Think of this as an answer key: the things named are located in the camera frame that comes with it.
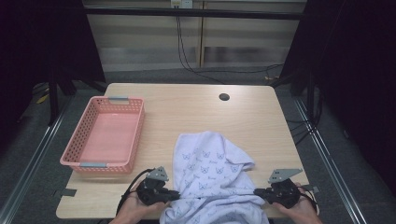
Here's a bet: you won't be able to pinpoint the yellow floor object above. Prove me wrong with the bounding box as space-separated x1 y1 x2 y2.
35 92 50 105

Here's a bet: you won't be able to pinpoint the black metal stand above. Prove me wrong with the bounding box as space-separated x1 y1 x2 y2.
47 74 61 127

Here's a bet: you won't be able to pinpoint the metal floor rail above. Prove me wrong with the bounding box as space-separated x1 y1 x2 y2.
292 97 369 224
0 96 75 224

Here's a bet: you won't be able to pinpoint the hand-held gripper black cable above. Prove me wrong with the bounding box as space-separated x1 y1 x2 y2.
298 190 319 216
115 168 156 216

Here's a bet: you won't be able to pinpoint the person's right hand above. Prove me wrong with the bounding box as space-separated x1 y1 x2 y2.
273 185 323 224

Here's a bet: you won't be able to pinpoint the pink plastic basket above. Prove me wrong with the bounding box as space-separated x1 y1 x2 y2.
59 95 146 174

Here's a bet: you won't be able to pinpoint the person's left hand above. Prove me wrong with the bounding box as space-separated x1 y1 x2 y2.
110 190 171 224

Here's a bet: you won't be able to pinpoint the right hand-held gripper black cable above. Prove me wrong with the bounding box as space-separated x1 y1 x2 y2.
298 190 319 216

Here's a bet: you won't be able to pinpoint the grey tape piece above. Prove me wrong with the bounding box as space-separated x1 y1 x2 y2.
52 188 78 199
300 184 320 194

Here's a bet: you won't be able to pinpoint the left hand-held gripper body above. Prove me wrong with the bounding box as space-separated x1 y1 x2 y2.
136 165 171 206

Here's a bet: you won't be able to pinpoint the white printed towel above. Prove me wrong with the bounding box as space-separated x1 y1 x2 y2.
159 130 271 224

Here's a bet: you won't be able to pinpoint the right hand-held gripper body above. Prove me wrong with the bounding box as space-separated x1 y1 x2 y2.
265 168 304 210

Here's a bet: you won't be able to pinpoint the black horizontal bar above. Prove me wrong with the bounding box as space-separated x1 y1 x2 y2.
83 7 307 21

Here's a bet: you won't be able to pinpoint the white wall socket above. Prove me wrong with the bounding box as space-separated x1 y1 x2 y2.
170 0 194 9

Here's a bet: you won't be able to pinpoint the black curtain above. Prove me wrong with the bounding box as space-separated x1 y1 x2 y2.
0 0 106 150
278 0 396 197

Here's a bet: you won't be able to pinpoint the black floor cables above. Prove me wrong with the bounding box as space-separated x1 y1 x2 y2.
285 87 324 147

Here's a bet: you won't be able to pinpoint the left hand-held gripper black cable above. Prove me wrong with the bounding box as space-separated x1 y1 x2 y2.
115 168 156 216

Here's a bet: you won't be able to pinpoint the black wall cable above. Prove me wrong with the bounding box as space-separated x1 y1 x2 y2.
176 15 285 85

